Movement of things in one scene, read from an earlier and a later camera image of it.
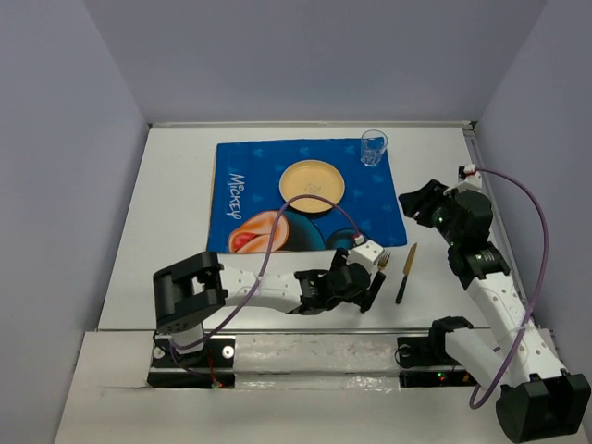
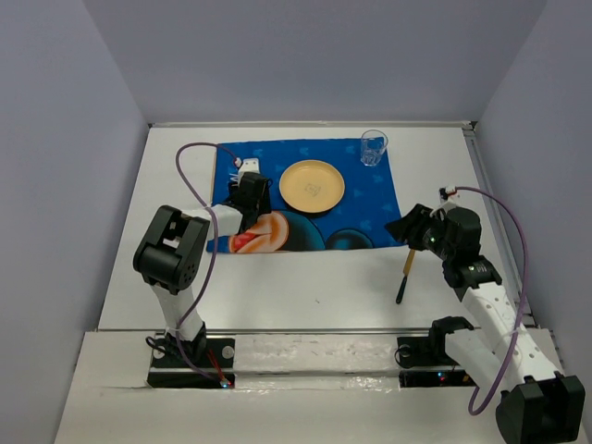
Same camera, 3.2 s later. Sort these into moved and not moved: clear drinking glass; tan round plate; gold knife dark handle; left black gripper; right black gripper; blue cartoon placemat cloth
Moved: right black gripper; left black gripper
Not moved: tan round plate; clear drinking glass; blue cartoon placemat cloth; gold knife dark handle
